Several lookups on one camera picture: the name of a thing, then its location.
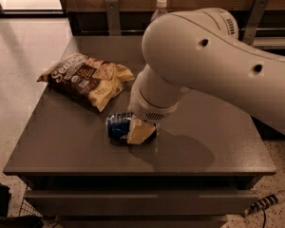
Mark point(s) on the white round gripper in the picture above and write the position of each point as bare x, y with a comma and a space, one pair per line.
146, 110

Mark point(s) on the blue pepsi can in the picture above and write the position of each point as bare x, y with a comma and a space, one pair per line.
117, 126

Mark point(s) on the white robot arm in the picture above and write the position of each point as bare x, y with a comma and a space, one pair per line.
200, 49

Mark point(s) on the brown and yellow chip bag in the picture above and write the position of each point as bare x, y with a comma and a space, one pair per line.
88, 79

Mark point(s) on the grey cabinet with drawers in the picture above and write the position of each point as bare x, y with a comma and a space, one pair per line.
202, 167

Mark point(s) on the clear plastic water bottle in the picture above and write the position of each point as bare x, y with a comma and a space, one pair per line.
161, 9

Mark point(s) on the left metal bracket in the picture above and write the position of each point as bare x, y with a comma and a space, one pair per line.
113, 17

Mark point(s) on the metal bracket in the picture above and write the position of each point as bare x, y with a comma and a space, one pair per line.
113, 17
254, 18

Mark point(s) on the wire basket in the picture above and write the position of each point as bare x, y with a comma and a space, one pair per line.
26, 209

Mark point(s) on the right metal bracket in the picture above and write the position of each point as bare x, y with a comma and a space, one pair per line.
254, 18

